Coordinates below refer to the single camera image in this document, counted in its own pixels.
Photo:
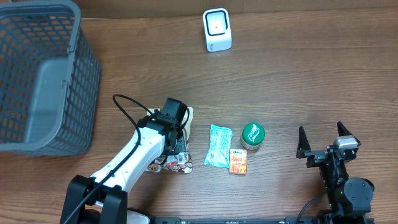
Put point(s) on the grey plastic mesh basket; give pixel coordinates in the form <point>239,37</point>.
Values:
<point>50,79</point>

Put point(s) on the white barcode scanner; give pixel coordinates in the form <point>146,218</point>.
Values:
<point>217,29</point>

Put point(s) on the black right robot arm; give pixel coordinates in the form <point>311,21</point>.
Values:
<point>349,198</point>

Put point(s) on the orange Kleenex tissue pack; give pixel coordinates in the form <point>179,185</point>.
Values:
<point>238,161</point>

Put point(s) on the beige Pantree snack pouch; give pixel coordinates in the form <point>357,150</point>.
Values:
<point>179,158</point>

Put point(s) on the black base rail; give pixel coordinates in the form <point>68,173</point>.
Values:
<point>286,220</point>

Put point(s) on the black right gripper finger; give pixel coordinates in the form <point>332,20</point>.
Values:
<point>303,144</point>
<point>342,131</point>

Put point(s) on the green lidded jar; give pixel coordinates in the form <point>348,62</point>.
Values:
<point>252,136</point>

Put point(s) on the teal wet wipes pack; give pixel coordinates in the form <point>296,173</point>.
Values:
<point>219,147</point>

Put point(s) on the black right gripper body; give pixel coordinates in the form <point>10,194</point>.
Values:
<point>318,156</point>

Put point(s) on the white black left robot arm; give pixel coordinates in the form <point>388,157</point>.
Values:
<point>102,198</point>

